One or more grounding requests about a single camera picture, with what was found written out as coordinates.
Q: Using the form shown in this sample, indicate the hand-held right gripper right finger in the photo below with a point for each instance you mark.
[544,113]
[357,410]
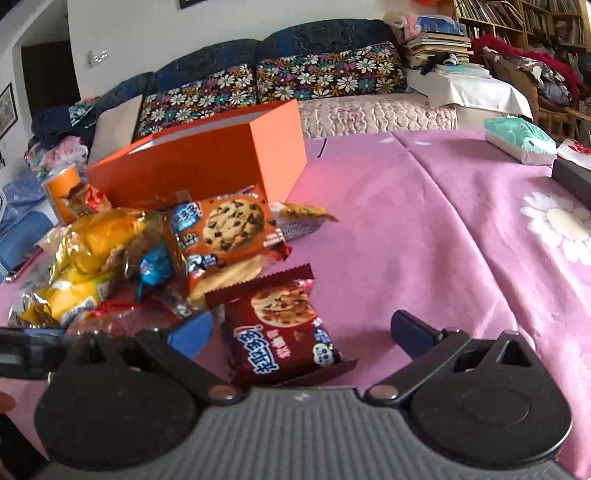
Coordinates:
[411,332]

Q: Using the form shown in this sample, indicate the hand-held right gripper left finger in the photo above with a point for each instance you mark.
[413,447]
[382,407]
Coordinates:
[191,334]

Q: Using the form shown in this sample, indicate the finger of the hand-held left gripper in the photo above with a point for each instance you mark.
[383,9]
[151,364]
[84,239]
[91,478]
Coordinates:
[27,353]

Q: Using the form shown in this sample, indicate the yellow snack packet white label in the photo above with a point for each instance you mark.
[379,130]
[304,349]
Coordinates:
[69,300]

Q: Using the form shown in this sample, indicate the red cookie packet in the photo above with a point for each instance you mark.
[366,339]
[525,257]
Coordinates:
[277,341]

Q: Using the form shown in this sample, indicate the orange cookie packet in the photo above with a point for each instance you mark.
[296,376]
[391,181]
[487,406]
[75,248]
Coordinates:
[231,226]

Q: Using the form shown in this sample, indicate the orange cardboard box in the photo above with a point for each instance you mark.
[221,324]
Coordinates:
[207,157]

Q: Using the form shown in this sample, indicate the person's left hand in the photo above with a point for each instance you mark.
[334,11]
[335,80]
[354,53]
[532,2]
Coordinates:
[5,404]

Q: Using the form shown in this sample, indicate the blue candy wrapper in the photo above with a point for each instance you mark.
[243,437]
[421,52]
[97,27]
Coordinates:
[154,270]

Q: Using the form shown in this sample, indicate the clear red snack packet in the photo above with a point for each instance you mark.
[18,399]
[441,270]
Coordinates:
[115,314]

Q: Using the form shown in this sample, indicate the pink floral tablecloth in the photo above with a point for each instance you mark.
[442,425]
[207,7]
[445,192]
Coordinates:
[415,230]

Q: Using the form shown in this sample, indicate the light blue cloth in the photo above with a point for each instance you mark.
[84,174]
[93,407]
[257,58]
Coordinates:
[23,221]

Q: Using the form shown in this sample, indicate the large yellow snack bag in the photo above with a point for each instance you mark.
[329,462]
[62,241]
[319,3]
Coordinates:
[101,235]

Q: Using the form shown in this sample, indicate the small yellow grey snack packet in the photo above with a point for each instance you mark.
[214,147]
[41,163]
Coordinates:
[300,226]

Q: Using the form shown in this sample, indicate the orange chip can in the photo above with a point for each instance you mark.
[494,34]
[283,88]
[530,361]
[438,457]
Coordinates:
[69,194]

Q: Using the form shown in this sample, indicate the pink plastic bag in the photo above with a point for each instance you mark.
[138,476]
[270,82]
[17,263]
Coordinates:
[64,152]

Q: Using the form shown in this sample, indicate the quilted pink sofa cover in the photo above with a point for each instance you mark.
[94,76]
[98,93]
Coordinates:
[369,115]

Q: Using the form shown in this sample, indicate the green tissue pack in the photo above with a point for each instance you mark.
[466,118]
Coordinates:
[517,138]

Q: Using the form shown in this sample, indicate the beige cushion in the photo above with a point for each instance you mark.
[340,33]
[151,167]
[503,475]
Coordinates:
[115,124]

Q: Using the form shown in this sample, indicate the black box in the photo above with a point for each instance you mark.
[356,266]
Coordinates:
[575,177]

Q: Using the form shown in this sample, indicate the dark blue clothing pile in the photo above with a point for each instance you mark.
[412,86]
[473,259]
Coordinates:
[55,122]

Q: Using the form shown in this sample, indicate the floral cushion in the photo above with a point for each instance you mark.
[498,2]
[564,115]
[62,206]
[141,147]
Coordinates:
[194,97]
[332,69]

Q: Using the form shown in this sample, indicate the small framed picture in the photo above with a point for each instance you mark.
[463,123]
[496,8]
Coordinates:
[7,110]

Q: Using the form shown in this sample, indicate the white red printed packet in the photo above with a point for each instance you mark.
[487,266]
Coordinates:
[577,150]

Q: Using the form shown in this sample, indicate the white cloth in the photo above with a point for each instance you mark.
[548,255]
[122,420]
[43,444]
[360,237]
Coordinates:
[475,92]

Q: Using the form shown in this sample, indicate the small black object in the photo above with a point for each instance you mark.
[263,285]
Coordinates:
[436,62]

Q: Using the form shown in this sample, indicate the dark blue sofa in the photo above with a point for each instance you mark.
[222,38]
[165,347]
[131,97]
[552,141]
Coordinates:
[207,60]

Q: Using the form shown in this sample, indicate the dark wooden door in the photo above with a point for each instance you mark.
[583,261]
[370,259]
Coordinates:
[51,78]

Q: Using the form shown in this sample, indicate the stack of books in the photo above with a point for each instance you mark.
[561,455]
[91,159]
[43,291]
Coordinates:
[438,46]

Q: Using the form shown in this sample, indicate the red blanket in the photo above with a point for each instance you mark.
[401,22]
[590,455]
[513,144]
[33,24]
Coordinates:
[508,48]

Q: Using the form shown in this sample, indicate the blue and pink package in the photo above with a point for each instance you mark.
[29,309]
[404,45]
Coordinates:
[429,23]

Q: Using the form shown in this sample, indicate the wooden bookshelf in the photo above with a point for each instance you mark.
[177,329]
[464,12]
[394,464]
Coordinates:
[508,18]

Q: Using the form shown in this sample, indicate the wall light switch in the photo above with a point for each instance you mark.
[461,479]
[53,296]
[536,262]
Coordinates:
[98,57]

